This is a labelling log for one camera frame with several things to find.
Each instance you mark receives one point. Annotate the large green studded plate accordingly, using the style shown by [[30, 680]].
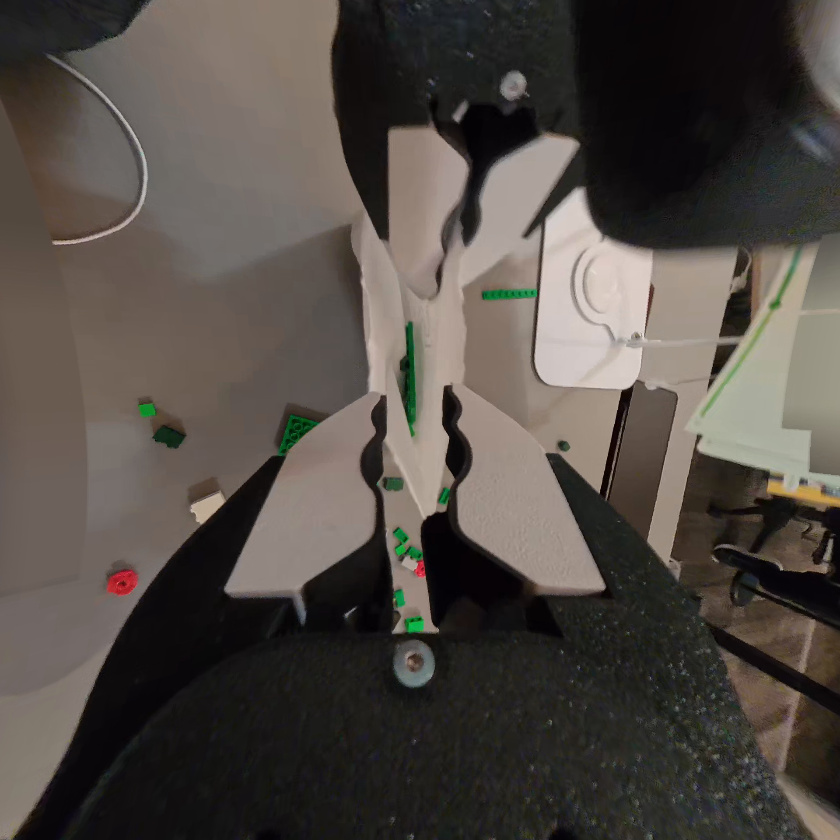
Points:
[[298, 433]]

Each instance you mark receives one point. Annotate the red round brick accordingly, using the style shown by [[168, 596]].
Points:
[[123, 582]]

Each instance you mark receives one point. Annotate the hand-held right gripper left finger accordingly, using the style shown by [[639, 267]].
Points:
[[308, 518]]

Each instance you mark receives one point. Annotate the brick instruction booklet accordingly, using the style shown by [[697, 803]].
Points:
[[741, 394]]

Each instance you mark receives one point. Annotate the large cream brick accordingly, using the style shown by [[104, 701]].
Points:
[[207, 502]]

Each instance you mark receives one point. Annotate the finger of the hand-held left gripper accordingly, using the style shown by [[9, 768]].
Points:
[[420, 197], [518, 190]]

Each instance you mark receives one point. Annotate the dark green slope brick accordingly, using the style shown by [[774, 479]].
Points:
[[169, 436]]

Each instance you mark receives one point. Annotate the person's torso in ribbed sweater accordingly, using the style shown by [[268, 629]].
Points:
[[39, 19]]

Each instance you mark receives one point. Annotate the grey desk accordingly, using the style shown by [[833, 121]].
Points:
[[229, 328]]

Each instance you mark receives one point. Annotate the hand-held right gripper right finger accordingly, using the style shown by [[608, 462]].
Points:
[[525, 525]]

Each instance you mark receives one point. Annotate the black chair base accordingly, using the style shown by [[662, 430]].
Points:
[[787, 581]]

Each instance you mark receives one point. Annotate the narrow long green plate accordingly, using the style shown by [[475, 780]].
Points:
[[410, 380]]

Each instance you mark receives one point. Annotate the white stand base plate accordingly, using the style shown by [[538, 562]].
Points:
[[564, 354]]

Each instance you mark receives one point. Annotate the white paper bag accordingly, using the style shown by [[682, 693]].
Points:
[[380, 315]]

